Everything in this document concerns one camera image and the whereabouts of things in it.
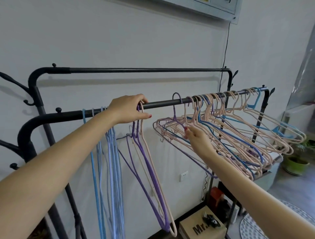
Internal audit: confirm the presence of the person's left hand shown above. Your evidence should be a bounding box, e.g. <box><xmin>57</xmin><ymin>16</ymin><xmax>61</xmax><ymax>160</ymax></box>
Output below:
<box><xmin>107</xmin><ymin>94</ymin><xmax>152</xmax><ymax>125</ymax></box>

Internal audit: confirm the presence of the person's right hand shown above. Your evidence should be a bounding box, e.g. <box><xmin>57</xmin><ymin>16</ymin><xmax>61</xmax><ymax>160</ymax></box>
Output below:
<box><xmin>184</xmin><ymin>126</ymin><xmax>217</xmax><ymax>154</ymax></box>

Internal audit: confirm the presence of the purple wire hanger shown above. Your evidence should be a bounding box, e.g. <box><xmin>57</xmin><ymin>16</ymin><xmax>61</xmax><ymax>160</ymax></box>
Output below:
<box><xmin>153</xmin><ymin>92</ymin><xmax>219</xmax><ymax>179</ymax></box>
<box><xmin>118</xmin><ymin>103</ymin><xmax>172</xmax><ymax>233</ymax></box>

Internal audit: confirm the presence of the black metal clothes rack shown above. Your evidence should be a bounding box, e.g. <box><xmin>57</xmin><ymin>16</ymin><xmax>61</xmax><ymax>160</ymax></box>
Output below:
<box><xmin>0</xmin><ymin>63</ymin><xmax>276</xmax><ymax>239</ymax></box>

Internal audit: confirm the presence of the light blue plastic hanger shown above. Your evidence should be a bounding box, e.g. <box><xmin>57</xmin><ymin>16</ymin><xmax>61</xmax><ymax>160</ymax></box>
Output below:
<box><xmin>221</xmin><ymin>87</ymin><xmax>296</xmax><ymax>140</ymax></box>

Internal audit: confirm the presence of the red box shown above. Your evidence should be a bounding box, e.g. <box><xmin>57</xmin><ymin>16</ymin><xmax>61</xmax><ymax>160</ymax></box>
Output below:
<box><xmin>209</xmin><ymin>186</ymin><xmax>225</xmax><ymax>210</ymax></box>

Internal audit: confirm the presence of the silver reflective panel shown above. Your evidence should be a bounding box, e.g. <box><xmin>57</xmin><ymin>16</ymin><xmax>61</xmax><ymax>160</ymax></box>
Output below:
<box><xmin>285</xmin><ymin>29</ymin><xmax>315</xmax><ymax>112</ymax></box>

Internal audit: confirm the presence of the round patterned rug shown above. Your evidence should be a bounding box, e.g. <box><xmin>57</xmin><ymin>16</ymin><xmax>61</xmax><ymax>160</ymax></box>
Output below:
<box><xmin>240</xmin><ymin>199</ymin><xmax>315</xmax><ymax>239</ymax></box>

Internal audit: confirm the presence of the small black object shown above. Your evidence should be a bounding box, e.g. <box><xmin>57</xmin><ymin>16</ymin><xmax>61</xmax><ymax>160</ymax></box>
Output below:
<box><xmin>202</xmin><ymin>214</ymin><xmax>221</xmax><ymax>228</ymax></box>

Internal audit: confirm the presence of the person's right forearm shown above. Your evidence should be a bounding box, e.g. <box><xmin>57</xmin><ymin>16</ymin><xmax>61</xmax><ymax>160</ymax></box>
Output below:
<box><xmin>196</xmin><ymin>147</ymin><xmax>315</xmax><ymax>239</ymax></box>

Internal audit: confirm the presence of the brown cardboard box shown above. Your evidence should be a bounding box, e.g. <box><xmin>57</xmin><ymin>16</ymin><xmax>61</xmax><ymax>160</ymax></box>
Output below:
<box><xmin>179</xmin><ymin>206</ymin><xmax>227</xmax><ymax>239</ymax></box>

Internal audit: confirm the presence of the pink wire hanger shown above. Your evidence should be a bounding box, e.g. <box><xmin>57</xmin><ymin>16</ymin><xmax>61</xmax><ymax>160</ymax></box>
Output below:
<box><xmin>133</xmin><ymin>103</ymin><xmax>178</xmax><ymax>238</ymax></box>

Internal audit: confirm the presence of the white air conditioner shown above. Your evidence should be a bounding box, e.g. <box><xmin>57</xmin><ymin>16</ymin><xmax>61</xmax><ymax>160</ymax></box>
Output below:
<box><xmin>158</xmin><ymin>0</ymin><xmax>241</xmax><ymax>25</ymax></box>

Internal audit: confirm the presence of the dark blue wire hanger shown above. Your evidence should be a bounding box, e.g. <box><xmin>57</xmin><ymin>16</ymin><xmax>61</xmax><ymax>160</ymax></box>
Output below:
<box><xmin>196</xmin><ymin>95</ymin><xmax>265</xmax><ymax>173</ymax></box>

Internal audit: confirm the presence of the person's left forearm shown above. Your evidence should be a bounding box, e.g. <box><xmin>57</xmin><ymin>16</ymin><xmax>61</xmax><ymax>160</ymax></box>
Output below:
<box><xmin>0</xmin><ymin>105</ymin><xmax>120</xmax><ymax>239</ymax></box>

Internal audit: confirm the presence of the row of pink hangers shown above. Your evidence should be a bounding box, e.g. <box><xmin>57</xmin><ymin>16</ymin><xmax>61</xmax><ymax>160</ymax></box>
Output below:
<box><xmin>154</xmin><ymin>88</ymin><xmax>307</xmax><ymax>182</ymax></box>

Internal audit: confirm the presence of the bunch of blue hangers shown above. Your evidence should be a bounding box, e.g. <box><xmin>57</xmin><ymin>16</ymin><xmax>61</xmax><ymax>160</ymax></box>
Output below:
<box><xmin>82</xmin><ymin>106</ymin><xmax>129</xmax><ymax>239</ymax></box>

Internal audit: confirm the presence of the green potted plant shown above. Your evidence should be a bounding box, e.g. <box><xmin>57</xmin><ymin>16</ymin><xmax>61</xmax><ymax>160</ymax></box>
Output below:
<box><xmin>282</xmin><ymin>140</ymin><xmax>315</xmax><ymax>176</ymax></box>

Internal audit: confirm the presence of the black power cable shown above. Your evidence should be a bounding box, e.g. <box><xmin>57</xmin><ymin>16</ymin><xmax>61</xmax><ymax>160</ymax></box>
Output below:
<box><xmin>202</xmin><ymin>21</ymin><xmax>232</xmax><ymax>201</ymax></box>

